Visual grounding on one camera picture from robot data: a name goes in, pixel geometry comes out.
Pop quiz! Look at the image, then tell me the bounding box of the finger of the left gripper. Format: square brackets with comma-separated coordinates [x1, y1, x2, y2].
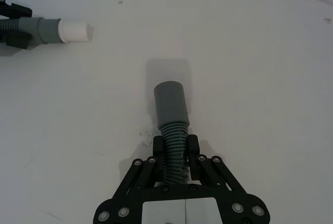
[3, 31, 32, 51]
[0, 0, 33, 19]

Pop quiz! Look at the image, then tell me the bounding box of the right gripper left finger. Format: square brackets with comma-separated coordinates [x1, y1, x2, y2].
[93, 135, 169, 224]

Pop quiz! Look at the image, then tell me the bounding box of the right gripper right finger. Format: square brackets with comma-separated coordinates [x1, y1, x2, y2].
[186, 134, 269, 224]

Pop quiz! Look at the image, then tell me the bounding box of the grey corrugated hose stepped cuff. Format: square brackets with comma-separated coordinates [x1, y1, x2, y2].
[0, 16, 63, 45]

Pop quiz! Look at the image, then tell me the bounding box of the white plastic tube connector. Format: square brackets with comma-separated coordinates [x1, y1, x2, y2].
[58, 20, 94, 44]

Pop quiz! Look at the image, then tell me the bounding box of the grey corrugated hose plain cuff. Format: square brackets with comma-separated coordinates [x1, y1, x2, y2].
[153, 80, 190, 185]

